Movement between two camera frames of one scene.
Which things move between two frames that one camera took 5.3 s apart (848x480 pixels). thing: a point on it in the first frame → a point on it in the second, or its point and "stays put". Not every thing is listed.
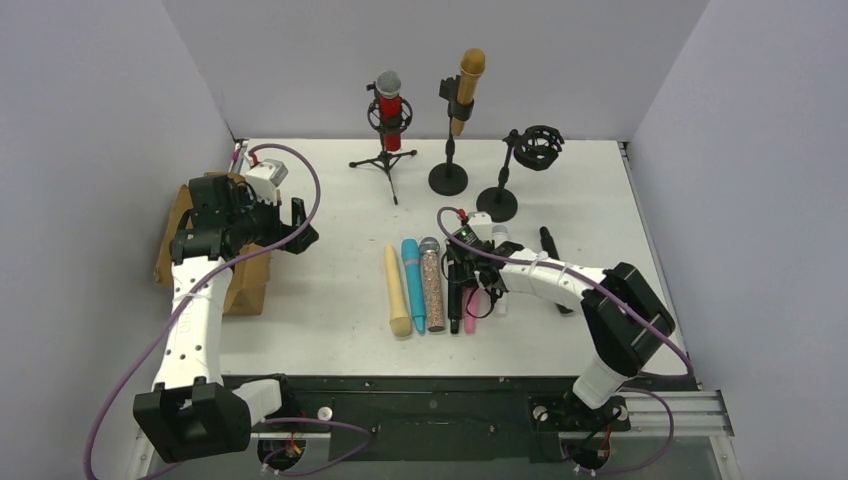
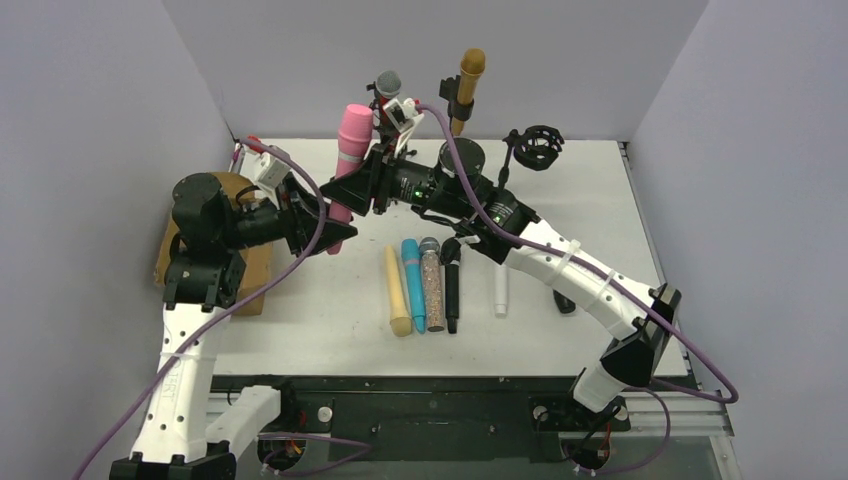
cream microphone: (400, 322) stays put
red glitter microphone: (388, 88) stays put
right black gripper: (469, 266) → (380, 180)
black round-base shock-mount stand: (538, 147) stays put
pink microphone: (474, 309) → (354, 137)
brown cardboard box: (245, 295) stays put
